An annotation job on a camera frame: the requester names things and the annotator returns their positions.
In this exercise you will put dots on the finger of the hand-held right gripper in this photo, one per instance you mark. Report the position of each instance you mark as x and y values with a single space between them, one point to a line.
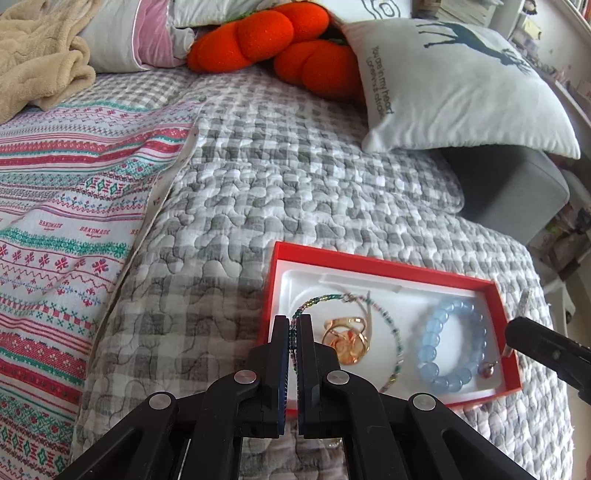
549 348

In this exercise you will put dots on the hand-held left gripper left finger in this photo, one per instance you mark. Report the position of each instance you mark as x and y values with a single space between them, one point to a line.
281 369

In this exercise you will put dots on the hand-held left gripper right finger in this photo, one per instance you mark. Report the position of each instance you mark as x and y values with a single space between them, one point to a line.
301 369

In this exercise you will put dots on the red jewelry box tray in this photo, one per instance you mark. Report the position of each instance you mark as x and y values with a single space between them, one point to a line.
392 323

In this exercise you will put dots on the grey upholstered stool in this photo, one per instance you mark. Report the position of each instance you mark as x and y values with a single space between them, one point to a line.
512 189

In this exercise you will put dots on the grey checked bedspread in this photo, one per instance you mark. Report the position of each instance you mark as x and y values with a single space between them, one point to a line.
286 194

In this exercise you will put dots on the patterned striped quilt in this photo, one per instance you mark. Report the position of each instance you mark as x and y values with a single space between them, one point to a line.
60 230

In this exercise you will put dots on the white deer print pillow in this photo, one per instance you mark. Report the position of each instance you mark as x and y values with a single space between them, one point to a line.
461 87

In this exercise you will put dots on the orange plush toy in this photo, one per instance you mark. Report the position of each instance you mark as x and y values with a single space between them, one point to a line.
277 46

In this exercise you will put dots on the white printed pillow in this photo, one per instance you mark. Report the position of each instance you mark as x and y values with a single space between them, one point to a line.
369 9

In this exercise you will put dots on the grey and pink pillow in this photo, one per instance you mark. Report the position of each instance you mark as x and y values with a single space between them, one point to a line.
124 37

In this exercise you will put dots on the beige fleece blanket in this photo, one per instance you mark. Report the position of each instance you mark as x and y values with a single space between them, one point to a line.
32 55

